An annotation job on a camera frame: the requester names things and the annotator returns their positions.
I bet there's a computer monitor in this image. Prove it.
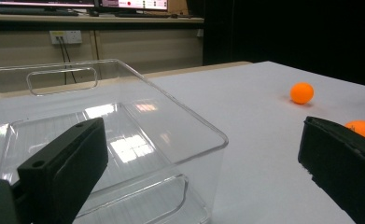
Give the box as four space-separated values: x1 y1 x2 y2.
100 0 169 11
0 0 96 8

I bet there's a beige desk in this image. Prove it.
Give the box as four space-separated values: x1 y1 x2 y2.
0 11 204 26

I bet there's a clear plastic container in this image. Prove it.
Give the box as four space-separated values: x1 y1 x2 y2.
0 59 230 224

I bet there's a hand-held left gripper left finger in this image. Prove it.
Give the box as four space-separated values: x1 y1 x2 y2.
16 117 109 224

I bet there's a black power cable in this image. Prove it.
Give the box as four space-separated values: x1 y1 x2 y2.
56 36 68 86
62 36 77 84

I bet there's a black keyboard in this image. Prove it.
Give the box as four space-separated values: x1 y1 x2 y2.
114 11 172 19
0 8 79 17

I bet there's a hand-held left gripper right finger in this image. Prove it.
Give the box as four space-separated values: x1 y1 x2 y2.
297 116 365 224

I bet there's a white wall socket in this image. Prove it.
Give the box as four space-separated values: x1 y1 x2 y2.
49 30 83 45

